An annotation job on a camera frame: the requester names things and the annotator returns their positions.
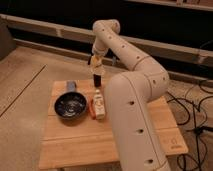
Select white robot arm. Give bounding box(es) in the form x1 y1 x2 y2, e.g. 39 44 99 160
92 20 171 171

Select blue grey eraser block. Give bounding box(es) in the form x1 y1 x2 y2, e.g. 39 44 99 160
66 81 76 92

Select dark small jar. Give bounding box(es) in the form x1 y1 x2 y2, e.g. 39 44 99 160
93 74 101 87

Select orange carrot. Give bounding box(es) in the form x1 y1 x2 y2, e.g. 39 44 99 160
88 99 96 120

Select white bottle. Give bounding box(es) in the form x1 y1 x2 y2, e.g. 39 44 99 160
93 89 106 120

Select wooden board table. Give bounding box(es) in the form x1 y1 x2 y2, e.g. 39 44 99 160
39 81 188 170

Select black floor cables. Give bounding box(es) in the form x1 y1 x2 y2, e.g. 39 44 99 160
164 78 213 171

